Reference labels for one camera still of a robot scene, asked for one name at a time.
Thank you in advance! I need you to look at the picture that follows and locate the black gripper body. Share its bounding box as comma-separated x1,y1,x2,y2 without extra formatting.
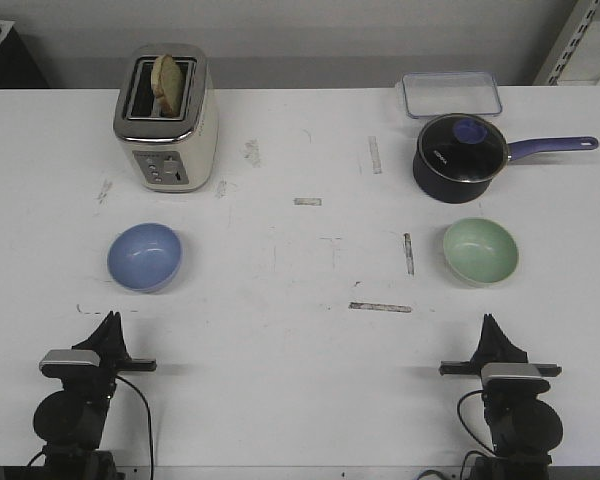
71,345,156,383
439,353,562,388

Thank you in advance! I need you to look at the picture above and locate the cream two-slot toaster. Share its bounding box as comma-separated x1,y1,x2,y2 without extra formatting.
113,43,219,193

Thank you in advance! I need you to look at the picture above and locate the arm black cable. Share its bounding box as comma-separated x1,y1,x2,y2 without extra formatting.
456,389,499,456
113,375,155,480

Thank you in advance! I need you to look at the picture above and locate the white metal shelf upright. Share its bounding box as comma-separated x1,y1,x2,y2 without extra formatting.
533,1,600,86

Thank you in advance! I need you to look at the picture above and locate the glass saucepan lid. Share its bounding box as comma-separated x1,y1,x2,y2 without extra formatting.
418,113,509,183

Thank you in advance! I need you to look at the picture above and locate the dark blue saucepan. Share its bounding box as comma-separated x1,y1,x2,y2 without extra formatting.
412,125,599,204

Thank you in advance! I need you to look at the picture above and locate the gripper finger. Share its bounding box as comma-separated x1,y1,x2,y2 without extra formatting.
84,311,115,353
489,315,526,363
472,314,492,361
114,312,130,361

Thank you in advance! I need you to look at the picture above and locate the clear plastic food container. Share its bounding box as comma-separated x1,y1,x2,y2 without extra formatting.
395,71,503,119

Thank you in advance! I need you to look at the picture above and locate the blue bowl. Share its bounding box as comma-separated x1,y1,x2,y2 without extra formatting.
107,223,183,293

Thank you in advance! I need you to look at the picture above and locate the slice of toasted bread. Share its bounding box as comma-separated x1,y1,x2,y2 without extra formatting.
150,54,184,118

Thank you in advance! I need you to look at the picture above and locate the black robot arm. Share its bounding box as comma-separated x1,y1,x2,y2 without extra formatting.
22,311,157,479
439,314,564,479

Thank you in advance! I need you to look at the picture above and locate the green bowl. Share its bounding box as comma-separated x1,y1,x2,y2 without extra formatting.
442,217,519,286

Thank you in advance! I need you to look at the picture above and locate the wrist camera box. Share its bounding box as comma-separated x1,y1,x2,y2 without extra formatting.
39,349,101,379
480,363,543,386

